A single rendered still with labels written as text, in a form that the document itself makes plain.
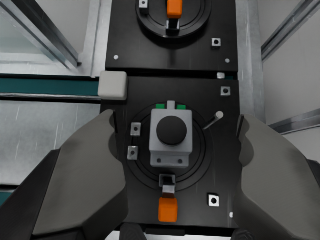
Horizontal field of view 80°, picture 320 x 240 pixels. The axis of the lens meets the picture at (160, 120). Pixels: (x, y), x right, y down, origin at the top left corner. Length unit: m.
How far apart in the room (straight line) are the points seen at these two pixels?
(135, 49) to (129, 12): 0.08
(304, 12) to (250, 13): 0.11
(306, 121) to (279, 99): 0.19
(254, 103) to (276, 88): 0.16
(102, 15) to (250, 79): 0.31
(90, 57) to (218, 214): 0.35
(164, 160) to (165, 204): 0.05
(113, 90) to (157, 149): 0.16
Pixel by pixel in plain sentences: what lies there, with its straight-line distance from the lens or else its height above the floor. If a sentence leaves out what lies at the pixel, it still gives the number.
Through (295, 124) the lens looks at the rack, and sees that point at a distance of 0.36.
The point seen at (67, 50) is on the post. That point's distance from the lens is 0.38.
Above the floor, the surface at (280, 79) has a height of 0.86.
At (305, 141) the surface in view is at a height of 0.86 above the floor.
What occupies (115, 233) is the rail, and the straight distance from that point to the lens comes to 0.35.
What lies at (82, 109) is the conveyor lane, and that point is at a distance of 0.42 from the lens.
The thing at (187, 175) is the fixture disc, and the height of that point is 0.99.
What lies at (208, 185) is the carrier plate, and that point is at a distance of 0.33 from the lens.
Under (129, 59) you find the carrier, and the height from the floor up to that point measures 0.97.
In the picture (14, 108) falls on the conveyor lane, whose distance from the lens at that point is 0.49.
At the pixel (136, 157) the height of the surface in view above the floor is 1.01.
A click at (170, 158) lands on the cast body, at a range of 0.22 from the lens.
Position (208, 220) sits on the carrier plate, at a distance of 0.34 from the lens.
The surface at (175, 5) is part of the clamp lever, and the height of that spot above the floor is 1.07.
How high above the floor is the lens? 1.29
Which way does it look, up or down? 78 degrees down
